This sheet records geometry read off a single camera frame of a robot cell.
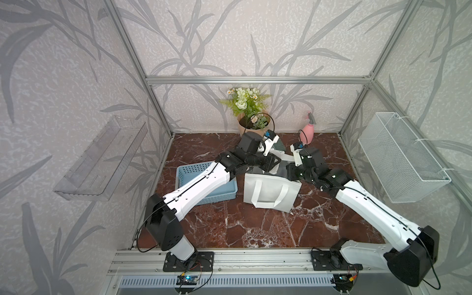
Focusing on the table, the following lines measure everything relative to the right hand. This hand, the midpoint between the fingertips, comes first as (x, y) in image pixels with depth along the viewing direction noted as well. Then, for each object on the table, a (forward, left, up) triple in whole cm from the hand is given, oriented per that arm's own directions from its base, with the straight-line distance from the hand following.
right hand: (286, 165), depth 78 cm
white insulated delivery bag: (-9, +7, -6) cm, 13 cm away
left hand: (0, +5, +6) cm, 8 cm away
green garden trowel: (+28, -2, -19) cm, 34 cm away
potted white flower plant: (+33, +16, +8) cm, 37 cm away
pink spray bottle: (+34, -20, -16) cm, 42 cm away
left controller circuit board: (-39, +41, -22) cm, 60 cm away
